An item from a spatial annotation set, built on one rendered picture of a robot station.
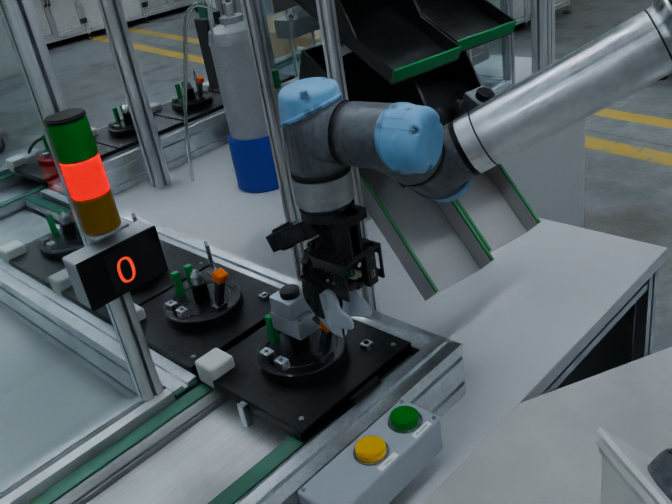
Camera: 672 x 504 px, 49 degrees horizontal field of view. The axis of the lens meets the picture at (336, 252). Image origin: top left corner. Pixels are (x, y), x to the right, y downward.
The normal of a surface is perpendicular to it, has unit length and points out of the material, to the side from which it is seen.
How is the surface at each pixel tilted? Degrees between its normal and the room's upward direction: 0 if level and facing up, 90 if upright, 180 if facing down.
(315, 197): 90
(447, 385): 90
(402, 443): 0
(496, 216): 45
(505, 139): 92
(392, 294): 0
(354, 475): 0
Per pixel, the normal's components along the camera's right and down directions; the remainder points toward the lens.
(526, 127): -0.15, 0.52
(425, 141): 0.82, 0.16
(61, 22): 0.63, 0.29
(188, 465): -0.14, -0.86
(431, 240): 0.31, -0.39
